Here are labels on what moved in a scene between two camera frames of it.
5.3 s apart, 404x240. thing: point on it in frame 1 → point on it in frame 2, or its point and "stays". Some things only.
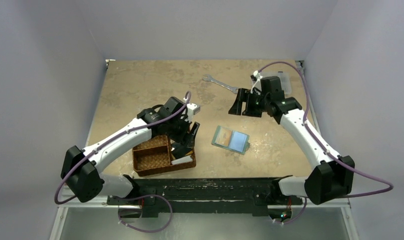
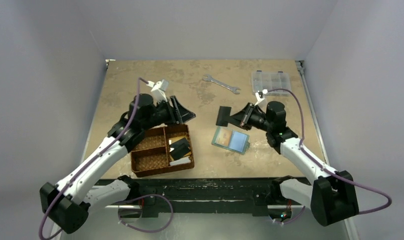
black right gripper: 248,103 → 247,115
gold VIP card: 223,136 stays
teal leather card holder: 235,141 stays
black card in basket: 180,150 stays
